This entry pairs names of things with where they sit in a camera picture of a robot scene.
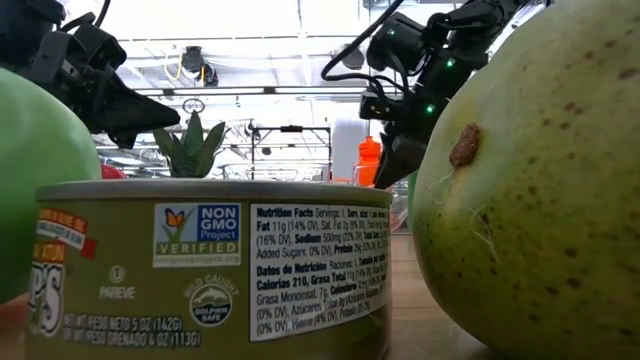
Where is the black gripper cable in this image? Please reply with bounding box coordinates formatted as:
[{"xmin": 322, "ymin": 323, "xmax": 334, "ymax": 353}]
[{"xmin": 320, "ymin": 0, "xmax": 406, "ymax": 109}]

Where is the green plastic bottle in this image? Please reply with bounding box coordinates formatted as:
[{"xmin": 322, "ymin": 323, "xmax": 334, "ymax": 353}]
[{"xmin": 406, "ymin": 171, "xmax": 420, "ymax": 231}]

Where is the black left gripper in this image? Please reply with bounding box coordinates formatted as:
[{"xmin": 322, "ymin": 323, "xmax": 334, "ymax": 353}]
[{"xmin": 27, "ymin": 32, "xmax": 181, "ymax": 150}]

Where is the black metal rack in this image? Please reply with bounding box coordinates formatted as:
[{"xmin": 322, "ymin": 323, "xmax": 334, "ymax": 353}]
[{"xmin": 249, "ymin": 124, "xmax": 334, "ymax": 181}]

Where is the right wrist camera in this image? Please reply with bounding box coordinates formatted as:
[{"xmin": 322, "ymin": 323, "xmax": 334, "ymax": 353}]
[{"xmin": 366, "ymin": 12, "xmax": 427, "ymax": 74}]

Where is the green apple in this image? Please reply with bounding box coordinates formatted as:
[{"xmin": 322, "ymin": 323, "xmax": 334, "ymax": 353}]
[{"xmin": 0, "ymin": 67, "xmax": 102, "ymax": 304}]

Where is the white building column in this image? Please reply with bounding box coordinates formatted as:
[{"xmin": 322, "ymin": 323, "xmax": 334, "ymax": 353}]
[{"xmin": 332, "ymin": 117, "xmax": 371, "ymax": 181}]

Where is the black ceiling cord reel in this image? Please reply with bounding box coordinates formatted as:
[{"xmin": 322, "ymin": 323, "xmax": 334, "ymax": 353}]
[
  {"xmin": 342, "ymin": 43, "xmax": 367, "ymax": 72},
  {"xmin": 164, "ymin": 45, "xmax": 220, "ymax": 87}
]

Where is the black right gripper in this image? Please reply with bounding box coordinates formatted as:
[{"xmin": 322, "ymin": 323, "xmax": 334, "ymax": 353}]
[{"xmin": 359, "ymin": 44, "xmax": 489, "ymax": 190}]

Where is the snake plant in white pot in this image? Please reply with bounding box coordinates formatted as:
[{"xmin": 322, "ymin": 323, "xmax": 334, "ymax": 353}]
[{"xmin": 152, "ymin": 109, "xmax": 229, "ymax": 180}]

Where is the olive label tuna can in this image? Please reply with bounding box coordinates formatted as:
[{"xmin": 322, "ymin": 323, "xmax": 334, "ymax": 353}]
[{"xmin": 23, "ymin": 178, "xmax": 394, "ymax": 360}]

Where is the green pear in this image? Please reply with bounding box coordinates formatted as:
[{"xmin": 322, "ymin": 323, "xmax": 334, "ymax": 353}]
[{"xmin": 412, "ymin": 0, "xmax": 640, "ymax": 360}]

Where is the orange plastic bottle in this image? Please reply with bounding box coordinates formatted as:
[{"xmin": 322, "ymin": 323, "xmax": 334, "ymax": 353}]
[{"xmin": 353, "ymin": 135, "xmax": 385, "ymax": 189}]

